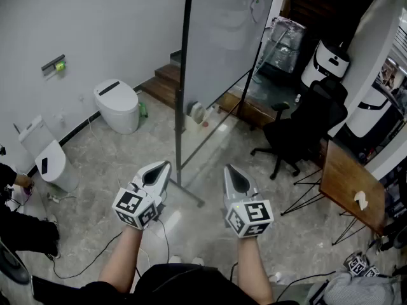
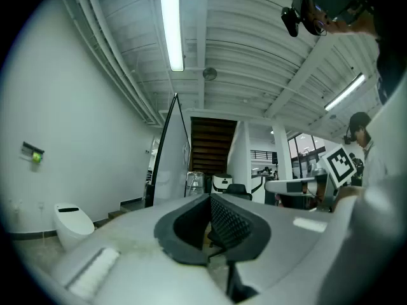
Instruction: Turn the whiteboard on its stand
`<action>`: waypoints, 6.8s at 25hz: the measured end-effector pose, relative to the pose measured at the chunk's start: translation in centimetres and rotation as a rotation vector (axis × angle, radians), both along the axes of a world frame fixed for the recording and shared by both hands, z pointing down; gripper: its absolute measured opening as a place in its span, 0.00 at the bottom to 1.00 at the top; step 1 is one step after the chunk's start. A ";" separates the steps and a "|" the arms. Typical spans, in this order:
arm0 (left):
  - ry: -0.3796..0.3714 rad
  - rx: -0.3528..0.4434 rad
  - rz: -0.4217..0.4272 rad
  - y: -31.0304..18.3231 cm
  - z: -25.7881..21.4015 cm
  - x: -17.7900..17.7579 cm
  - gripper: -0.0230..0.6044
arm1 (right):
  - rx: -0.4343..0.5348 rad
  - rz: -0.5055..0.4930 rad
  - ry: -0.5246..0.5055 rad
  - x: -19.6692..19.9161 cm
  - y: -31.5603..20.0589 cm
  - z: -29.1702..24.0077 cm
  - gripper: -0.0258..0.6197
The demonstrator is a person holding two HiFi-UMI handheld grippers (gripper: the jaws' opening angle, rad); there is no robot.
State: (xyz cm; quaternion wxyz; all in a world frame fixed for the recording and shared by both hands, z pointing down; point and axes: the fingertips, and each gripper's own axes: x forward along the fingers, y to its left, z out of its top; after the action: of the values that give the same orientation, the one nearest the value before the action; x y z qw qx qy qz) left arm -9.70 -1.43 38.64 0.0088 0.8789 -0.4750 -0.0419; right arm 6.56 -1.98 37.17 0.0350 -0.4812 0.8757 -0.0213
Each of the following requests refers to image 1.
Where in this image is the dark round base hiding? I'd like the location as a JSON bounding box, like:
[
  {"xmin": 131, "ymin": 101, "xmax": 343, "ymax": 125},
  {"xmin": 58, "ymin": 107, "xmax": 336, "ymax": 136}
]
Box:
[{"xmin": 0, "ymin": 240, "xmax": 31, "ymax": 285}]

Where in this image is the person's left forearm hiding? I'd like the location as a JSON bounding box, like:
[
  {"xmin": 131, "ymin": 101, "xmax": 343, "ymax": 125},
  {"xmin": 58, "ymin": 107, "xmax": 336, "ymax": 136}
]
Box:
[{"xmin": 98, "ymin": 226, "xmax": 146, "ymax": 295}]

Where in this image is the crumpled paper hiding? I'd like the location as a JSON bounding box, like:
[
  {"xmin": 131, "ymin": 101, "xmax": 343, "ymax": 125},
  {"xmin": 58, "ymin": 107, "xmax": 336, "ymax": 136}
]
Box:
[{"xmin": 354, "ymin": 191, "xmax": 369, "ymax": 210}]

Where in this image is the person's black clothing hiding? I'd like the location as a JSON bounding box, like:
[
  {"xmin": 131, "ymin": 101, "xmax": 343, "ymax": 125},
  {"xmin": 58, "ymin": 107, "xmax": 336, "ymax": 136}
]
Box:
[{"xmin": 31, "ymin": 264, "xmax": 300, "ymax": 305}]

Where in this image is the translucent whiteboard accessory box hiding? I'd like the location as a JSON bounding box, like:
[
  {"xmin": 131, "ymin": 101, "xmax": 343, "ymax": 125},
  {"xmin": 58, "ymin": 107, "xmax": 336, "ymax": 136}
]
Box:
[{"xmin": 186, "ymin": 101, "xmax": 210, "ymax": 133}]

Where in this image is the white toilet with tank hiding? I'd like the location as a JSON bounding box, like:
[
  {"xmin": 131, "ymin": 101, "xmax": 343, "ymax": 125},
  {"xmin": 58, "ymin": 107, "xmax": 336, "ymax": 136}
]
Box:
[{"xmin": 18, "ymin": 115, "xmax": 79, "ymax": 193}]

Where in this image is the wooden staircase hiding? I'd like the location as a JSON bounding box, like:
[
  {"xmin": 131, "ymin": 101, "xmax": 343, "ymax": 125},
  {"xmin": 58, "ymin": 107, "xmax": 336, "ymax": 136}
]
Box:
[{"xmin": 139, "ymin": 64, "xmax": 182, "ymax": 103}]

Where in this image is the round white toilet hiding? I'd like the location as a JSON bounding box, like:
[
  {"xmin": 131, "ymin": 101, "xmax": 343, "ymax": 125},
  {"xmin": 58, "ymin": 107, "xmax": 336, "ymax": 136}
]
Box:
[{"xmin": 93, "ymin": 78, "xmax": 141, "ymax": 135}]

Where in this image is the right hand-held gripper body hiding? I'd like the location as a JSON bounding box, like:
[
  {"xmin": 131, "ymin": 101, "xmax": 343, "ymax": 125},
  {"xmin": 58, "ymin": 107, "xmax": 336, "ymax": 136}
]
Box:
[{"xmin": 221, "ymin": 193, "xmax": 275, "ymax": 239}]

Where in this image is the white sheet with green magnet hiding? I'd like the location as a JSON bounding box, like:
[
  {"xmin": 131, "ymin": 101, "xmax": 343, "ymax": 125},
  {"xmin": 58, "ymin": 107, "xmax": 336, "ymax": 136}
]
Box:
[{"xmin": 249, "ymin": 0, "xmax": 266, "ymax": 22}]

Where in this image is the white delivery robot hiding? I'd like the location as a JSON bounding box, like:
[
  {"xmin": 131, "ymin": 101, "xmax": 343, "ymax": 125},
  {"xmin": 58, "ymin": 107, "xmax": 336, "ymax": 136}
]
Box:
[{"xmin": 300, "ymin": 39, "xmax": 350, "ymax": 90}]

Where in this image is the plastic-wrapped furniture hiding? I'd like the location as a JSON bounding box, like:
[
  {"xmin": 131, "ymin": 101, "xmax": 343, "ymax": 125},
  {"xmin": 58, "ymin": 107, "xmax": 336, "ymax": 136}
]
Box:
[{"xmin": 254, "ymin": 16, "xmax": 307, "ymax": 74}]

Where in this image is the black-framed whiteboard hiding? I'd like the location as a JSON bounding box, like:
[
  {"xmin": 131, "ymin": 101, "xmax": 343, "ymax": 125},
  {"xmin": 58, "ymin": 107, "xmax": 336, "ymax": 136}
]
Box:
[{"xmin": 168, "ymin": 0, "xmax": 276, "ymax": 208}]

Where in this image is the grey wall shelf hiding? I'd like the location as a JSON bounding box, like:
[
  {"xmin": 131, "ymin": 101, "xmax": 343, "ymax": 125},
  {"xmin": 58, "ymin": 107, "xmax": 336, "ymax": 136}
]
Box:
[{"xmin": 41, "ymin": 54, "xmax": 66, "ymax": 76}]

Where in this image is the wooden table with wire legs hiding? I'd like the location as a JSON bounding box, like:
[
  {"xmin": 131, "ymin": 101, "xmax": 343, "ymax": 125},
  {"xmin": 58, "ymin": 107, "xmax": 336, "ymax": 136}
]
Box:
[{"xmin": 280, "ymin": 139, "xmax": 387, "ymax": 246}]

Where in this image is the black office chair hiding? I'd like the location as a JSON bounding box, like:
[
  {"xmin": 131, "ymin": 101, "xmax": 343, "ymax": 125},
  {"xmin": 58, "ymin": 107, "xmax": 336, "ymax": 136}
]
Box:
[{"xmin": 250, "ymin": 78, "xmax": 349, "ymax": 180}]

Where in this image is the white and black robot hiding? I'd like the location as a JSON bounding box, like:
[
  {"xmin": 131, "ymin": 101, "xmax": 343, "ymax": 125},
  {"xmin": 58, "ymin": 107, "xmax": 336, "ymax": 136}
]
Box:
[{"xmin": 343, "ymin": 81, "xmax": 404, "ymax": 146}]

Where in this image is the black cable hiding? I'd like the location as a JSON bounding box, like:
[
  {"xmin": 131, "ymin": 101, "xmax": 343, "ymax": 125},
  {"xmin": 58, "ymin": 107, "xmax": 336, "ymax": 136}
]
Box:
[{"xmin": 52, "ymin": 217, "xmax": 171, "ymax": 279}]

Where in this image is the person's right forearm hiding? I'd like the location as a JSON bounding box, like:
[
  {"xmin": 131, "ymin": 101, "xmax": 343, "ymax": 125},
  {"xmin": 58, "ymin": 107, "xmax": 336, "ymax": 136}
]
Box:
[{"xmin": 237, "ymin": 235, "xmax": 274, "ymax": 305}]

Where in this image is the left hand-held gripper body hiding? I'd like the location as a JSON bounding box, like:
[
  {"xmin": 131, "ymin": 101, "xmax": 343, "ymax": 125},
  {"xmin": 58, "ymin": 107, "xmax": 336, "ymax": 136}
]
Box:
[{"xmin": 111, "ymin": 182, "xmax": 167, "ymax": 231}]

